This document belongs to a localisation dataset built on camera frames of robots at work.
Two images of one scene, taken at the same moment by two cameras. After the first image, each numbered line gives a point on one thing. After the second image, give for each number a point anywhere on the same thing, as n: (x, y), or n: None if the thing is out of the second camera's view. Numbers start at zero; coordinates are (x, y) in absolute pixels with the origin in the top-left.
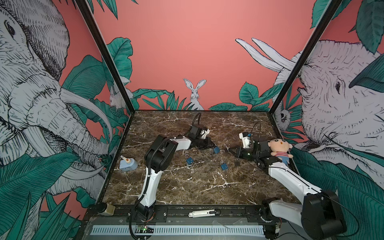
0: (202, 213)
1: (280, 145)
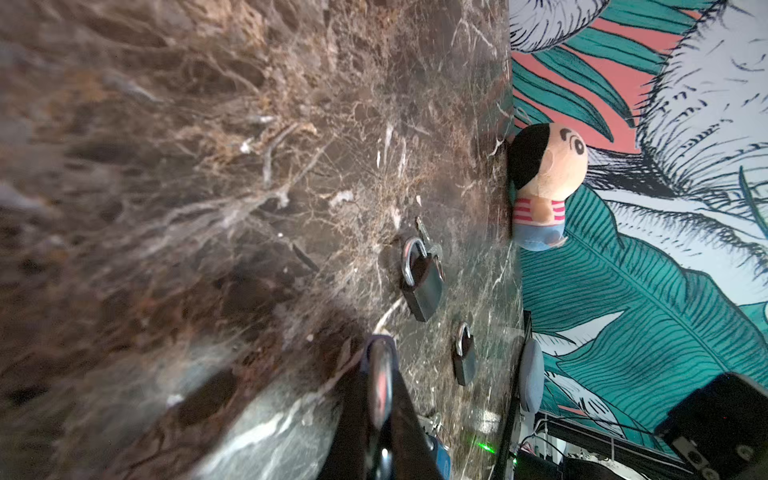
0: None
1: (547, 162)
